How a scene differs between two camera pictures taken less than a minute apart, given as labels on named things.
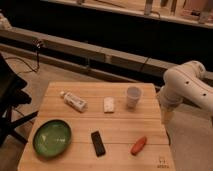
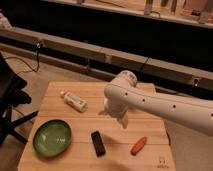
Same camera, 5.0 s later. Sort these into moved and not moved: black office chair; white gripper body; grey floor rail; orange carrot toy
Moved: white gripper body
Not moved: black office chair; grey floor rail; orange carrot toy
